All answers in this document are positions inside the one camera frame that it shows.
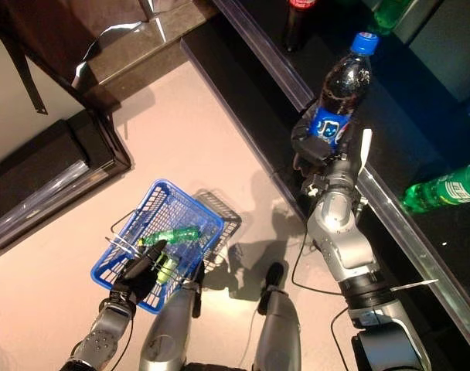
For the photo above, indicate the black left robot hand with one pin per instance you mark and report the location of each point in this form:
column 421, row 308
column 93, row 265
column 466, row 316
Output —
column 136, row 278

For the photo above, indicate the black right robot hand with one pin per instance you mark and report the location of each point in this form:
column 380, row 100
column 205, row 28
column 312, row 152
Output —
column 312, row 150

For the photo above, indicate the green Sprite bottle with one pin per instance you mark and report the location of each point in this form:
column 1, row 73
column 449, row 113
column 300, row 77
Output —
column 443, row 189
column 173, row 235
column 389, row 15

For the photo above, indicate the small Pepsi cola bottle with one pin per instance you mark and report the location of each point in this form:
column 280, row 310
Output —
column 345, row 85

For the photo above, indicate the blue plastic shopping basket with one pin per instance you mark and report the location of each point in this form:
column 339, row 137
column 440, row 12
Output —
column 181, row 208

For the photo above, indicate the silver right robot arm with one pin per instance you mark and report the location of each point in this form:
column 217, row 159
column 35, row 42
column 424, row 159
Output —
column 335, row 232

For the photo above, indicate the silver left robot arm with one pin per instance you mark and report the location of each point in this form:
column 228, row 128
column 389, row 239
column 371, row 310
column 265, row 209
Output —
column 99, row 332

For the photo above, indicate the silver left robot leg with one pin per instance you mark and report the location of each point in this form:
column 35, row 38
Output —
column 169, row 328

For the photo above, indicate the silver robot leg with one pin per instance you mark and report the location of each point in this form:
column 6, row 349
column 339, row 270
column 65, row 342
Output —
column 169, row 328
column 277, row 332

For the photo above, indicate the Coca-Cola bottle red label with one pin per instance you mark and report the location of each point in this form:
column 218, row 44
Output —
column 297, row 27

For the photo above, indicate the dark brown low shelf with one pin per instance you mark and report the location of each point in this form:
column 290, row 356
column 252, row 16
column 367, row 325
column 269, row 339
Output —
column 38, row 174

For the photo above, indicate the silver right robot leg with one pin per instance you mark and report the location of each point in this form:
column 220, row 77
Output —
column 277, row 332

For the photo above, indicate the blue-grey shelf board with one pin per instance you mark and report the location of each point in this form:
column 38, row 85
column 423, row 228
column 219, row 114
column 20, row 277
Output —
column 447, row 58

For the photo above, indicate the crumpled clear plastic strip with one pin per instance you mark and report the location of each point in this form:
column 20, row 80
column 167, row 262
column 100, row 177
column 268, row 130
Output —
column 111, row 30

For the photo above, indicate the dark brown curtain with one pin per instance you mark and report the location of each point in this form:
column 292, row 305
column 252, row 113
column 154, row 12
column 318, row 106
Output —
column 45, row 23

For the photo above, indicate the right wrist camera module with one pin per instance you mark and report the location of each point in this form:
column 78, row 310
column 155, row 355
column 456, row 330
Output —
column 312, row 187

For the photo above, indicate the black shelf board clear rail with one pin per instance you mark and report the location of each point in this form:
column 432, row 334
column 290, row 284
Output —
column 393, row 116

